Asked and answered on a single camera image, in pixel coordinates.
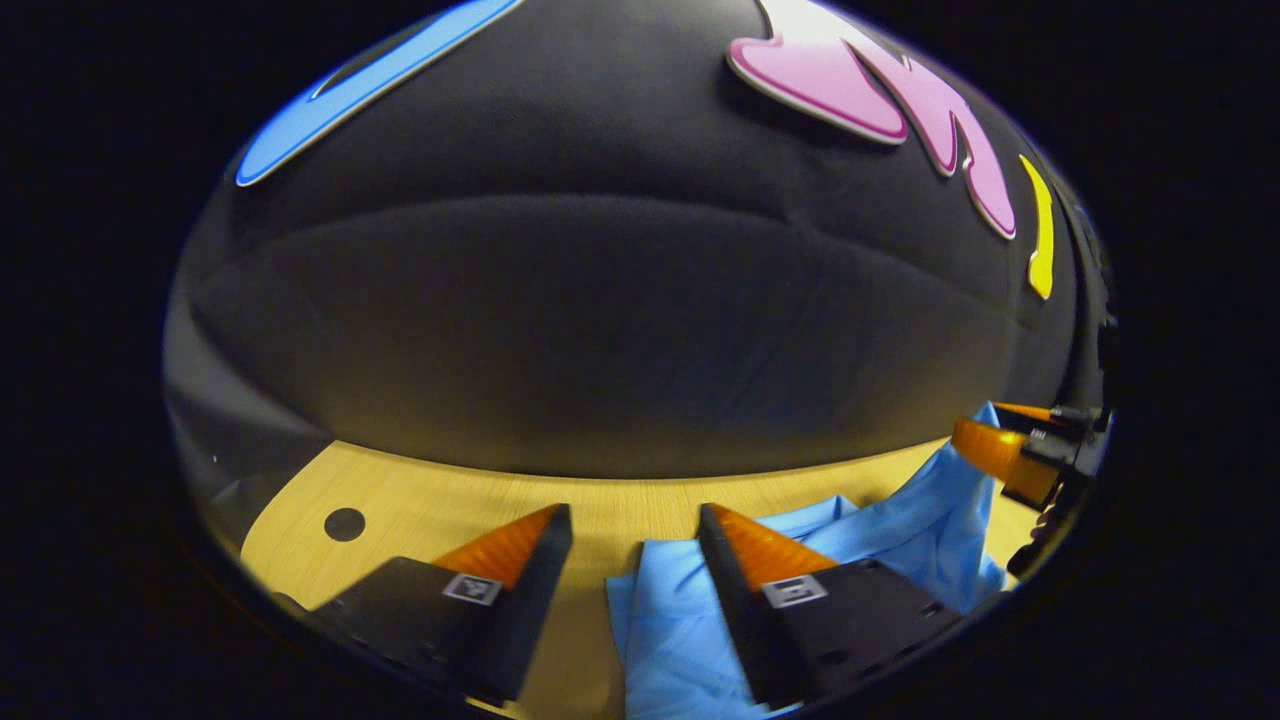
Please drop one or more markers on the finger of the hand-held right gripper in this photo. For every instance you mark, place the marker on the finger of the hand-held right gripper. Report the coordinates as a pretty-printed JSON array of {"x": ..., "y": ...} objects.
[
  {"x": 990, "y": 448},
  {"x": 1020, "y": 411}
]

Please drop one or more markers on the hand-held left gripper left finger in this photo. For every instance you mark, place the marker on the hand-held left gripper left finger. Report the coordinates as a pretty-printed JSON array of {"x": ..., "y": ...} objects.
[{"x": 530, "y": 600}]

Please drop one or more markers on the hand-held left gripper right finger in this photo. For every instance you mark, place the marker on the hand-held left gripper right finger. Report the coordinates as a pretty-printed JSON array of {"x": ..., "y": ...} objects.
[{"x": 735, "y": 600}]

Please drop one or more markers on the light blue T-shirt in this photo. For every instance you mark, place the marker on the light blue T-shirt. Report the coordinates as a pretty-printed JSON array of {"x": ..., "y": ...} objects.
[{"x": 900, "y": 540}]

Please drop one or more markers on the black backdrop cloth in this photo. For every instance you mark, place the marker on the black backdrop cloth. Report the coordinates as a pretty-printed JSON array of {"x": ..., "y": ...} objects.
[{"x": 600, "y": 300}]

